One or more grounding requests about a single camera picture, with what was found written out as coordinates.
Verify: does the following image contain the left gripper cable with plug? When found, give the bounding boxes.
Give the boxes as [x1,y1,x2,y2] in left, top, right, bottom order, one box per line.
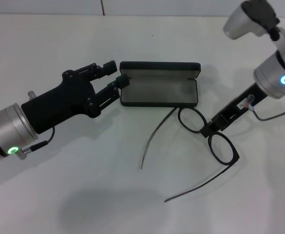
[15,126,57,160]

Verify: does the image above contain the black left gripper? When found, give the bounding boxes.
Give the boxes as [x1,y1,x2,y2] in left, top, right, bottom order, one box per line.
[21,60,131,135]

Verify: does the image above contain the black glasses case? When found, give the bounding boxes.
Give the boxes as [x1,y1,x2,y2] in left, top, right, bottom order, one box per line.
[119,60,202,108]

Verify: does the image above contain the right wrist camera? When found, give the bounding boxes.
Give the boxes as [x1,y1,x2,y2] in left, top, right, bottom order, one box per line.
[224,0,282,42]

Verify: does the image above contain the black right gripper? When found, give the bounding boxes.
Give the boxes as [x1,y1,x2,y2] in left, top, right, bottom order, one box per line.
[200,82,270,139]

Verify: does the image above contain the black glasses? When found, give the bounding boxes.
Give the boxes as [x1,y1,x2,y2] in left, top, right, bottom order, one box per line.
[138,107,241,203]

